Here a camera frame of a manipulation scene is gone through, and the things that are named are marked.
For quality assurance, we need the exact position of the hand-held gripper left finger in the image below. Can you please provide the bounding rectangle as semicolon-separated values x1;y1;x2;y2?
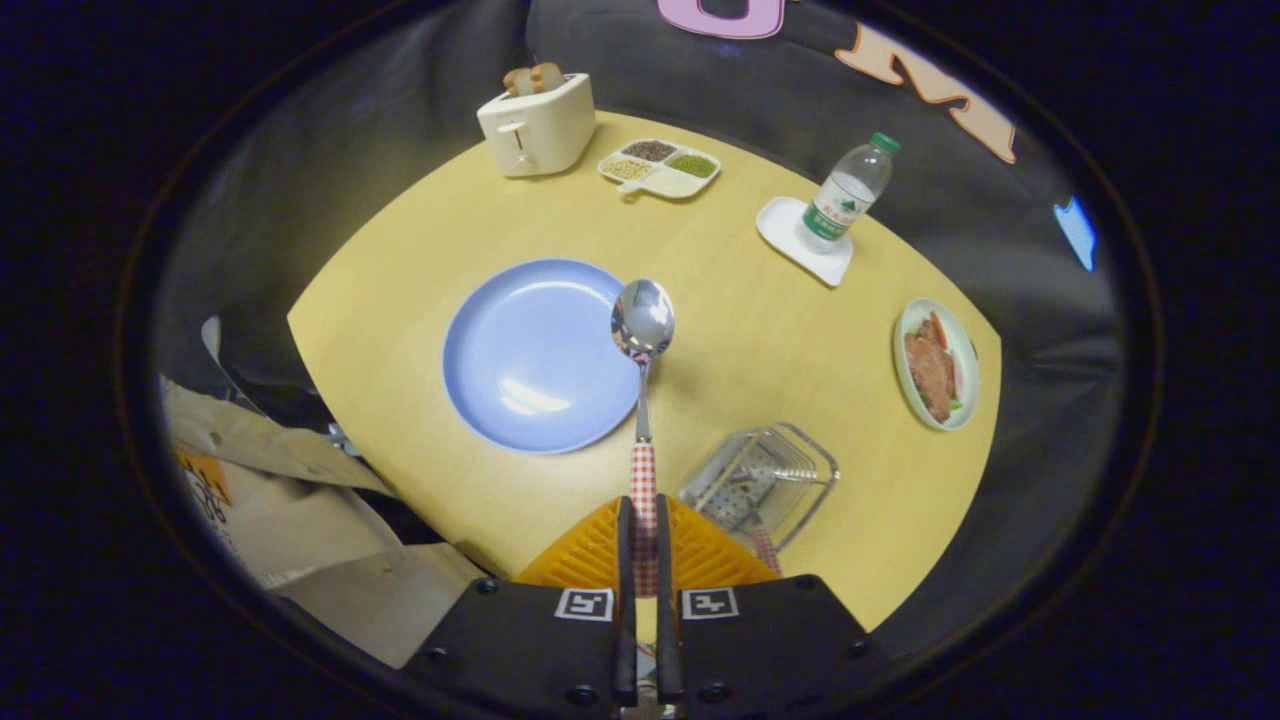
405;495;639;720

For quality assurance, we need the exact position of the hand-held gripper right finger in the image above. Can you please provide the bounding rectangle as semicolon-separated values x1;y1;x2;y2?
655;495;891;720

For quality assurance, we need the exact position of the fork with checked handle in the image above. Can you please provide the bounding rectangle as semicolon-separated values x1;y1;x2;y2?
715;470;784;578

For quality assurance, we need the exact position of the spoon with checked handle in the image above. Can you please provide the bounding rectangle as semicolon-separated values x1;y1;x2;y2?
610;278;676;599

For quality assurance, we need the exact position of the clear cutlery drain basket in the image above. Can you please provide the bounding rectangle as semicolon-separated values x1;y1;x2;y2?
678;422;841;554

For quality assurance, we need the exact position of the blue round plate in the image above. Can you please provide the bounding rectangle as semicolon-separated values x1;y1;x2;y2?
442;258;641;455

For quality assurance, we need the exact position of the brown cardboard box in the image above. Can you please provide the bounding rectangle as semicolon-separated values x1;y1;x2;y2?
160;375;491;669

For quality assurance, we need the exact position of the sliced meat with vegetables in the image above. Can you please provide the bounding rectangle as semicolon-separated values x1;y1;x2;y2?
904;312;963;423

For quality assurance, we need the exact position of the pale green plate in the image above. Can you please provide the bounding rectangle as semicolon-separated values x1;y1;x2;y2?
892;298;981;432

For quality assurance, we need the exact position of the white square coaster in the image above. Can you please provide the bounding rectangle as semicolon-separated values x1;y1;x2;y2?
756;196;855;289

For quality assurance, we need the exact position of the white divided dish with beans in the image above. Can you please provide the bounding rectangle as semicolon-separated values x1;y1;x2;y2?
598;138;722;200

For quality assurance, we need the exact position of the clear water bottle green cap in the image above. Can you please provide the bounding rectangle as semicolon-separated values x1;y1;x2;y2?
798;132;901;255

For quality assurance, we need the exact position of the white toaster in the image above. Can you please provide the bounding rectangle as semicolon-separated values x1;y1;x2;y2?
477;72;598;179

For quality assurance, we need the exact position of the pale metal frame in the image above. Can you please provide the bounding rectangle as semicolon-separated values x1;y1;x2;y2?
200;316;243;403

